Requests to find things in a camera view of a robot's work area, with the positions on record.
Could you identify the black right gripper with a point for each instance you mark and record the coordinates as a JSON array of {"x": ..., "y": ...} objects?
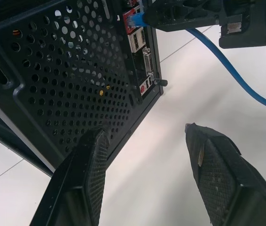
[{"x": 252, "y": 21}]

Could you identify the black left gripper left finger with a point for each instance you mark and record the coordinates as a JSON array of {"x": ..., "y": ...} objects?
[{"x": 81, "y": 179}]

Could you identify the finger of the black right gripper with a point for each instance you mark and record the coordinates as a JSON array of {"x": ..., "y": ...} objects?
[{"x": 170, "y": 20}]

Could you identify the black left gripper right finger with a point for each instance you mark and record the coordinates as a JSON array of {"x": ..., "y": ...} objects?
[{"x": 220, "y": 179}]

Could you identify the black computer tower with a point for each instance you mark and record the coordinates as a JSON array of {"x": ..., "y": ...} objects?
[{"x": 60, "y": 77}]

